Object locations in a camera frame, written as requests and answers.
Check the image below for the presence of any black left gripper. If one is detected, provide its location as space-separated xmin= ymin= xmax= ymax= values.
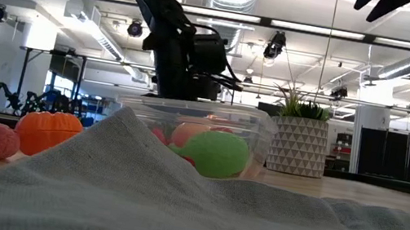
xmin=135 ymin=26 xmax=229 ymax=107

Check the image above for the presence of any red toy cherry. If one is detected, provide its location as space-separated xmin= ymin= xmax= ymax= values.
xmin=179 ymin=154 xmax=198 ymax=169

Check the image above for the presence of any green toy lime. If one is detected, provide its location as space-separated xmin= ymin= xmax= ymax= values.
xmin=174 ymin=125 xmax=253 ymax=184

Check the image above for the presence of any clear plastic tupperware container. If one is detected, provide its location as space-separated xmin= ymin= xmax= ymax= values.
xmin=106 ymin=86 xmax=280 ymax=188

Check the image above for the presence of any orange toy pumpkin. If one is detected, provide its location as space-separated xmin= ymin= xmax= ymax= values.
xmin=11 ymin=104 xmax=86 ymax=164

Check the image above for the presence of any grey folded cloth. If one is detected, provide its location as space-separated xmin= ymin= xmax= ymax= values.
xmin=0 ymin=86 xmax=410 ymax=230

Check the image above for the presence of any succulent in patterned white pot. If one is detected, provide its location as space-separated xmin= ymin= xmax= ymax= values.
xmin=261 ymin=82 xmax=337 ymax=180

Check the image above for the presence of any black office partition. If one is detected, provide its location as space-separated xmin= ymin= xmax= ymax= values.
xmin=354 ymin=125 xmax=410 ymax=184

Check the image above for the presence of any black ceiling light rail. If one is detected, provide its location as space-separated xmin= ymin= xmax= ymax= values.
xmin=87 ymin=0 xmax=410 ymax=51

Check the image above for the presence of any tall black frame stand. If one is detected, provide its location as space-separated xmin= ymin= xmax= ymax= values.
xmin=10 ymin=44 xmax=90 ymax=121

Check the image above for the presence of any black aluminium table frame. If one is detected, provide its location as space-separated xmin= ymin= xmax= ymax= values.
xmin=0 ymin=113 xmax=410 ymax=199

